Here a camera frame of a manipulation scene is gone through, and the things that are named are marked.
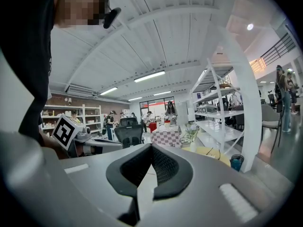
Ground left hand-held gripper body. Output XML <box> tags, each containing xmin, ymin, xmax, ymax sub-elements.
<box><xmin>51</xmin><ymin>113</ymin><xmax>93</xmax><ymax>158</ymax></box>

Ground white wall shelf unit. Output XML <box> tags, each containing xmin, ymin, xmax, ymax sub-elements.
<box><xmin>41</xmin><ymin>104</ymin><xmax>103</xmax><ymax>137</ymax></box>

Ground white vase with flowers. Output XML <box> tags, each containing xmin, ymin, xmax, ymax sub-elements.
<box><xmin>184</xmin><ymin>122</ymin><xmax>200</xmax><ymax>153</ymax></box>

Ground round wooden table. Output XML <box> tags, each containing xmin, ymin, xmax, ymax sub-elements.
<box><xmin>181</xmin><ymin>146</ymin><xmax>232</xmax><ymax>168</ymax></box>

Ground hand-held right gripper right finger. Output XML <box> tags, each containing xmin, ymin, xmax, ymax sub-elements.
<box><xmin>139</xmin><ymin>142</ymin><xmax>296</xmax><ymax>227</ymax></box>

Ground white metal shelf rack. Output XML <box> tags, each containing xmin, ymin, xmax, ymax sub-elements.
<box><xmin>190</xmin><ymin>57</ymin><xmax>246</xmax><ymax>156</ymax></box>

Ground blue trash bin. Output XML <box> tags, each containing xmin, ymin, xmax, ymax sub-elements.
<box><xmin>229</xmin><ymin>154</ymin><xmax>245</xmax><ymax>172</ymax></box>

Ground grey upholstered chair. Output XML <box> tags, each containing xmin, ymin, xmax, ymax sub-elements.
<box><xmin>259</xmin><ymin>104</ymin><xmax>284</xmax><ymax>154</ymax></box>

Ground white air conditioner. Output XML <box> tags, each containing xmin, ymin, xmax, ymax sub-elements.
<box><xmin>64</xmin><ymin>83</ymin><xmax>98</xmax><ymax>97</ymax></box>

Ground red white checkered table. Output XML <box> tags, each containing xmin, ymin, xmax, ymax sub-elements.
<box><xmin>150</xmin><ymin>123</ymin><xmax>183</xmax><ymax>148</ymax></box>

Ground person's left forearm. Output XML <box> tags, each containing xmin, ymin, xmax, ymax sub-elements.
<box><xmin>38</xmin><ymin>128</ymin><xmax>71</xmax><ymax>160</ymax></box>

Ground black office chair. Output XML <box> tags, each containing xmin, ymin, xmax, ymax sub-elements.
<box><xmin>114</xmin><ymin>117</ymin><xmax>145</xmax><ymax>149</ymax></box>

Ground white pillar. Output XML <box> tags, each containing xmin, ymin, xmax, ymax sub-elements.
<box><xmin>208</xmin><ymin>20</ymin><xmax>263</xmax><ymax>174</ymax></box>

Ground black balcony railing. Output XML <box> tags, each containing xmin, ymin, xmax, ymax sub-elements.
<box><xmin>259</xmin><ymin>32</ymin><xmax>297</xmax><ymax>66</ymax></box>

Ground black eyeglasses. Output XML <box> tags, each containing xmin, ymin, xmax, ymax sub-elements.
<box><xmin>205</xmin><ymin>147</ymin><xmax>223</xmax><ymax>161</ymax></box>

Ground person's head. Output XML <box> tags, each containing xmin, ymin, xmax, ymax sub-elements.
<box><xmin>52</xmin><ymin>0</ymin><xmax>112</xmax><ymax>28</ymax></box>

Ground person's torso black t-shirt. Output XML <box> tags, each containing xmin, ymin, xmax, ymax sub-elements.
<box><xmin>0</xmin><ymin>0</ymin><xmax>57</xmax><ymax>148</ymax></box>

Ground white tube light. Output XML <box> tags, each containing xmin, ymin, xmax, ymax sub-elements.
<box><xmin>133</xmin><ymin>70</ymin><xmax>166</xmax><ymax>83</ymax></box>
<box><xmin>99</xmin><ymin>87</ymin><xmax>118</xmax><ymax>96</ymax></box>

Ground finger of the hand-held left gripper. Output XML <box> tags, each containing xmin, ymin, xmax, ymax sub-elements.
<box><xmin>88</xmin><ymin>137</ymin><xmax>124</xmax><ymax>155</ymax></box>

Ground black head camera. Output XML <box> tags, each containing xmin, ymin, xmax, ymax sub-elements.
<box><xmin>102</xmin><ymin>7</ymin><xmax>122</xmax><ymax>30</ymax></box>

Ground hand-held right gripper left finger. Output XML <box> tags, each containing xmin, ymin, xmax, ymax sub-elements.
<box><xmin>59</xmin><ymin>142</ymin><xmax>152</xmax><ymax>227</ymax></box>

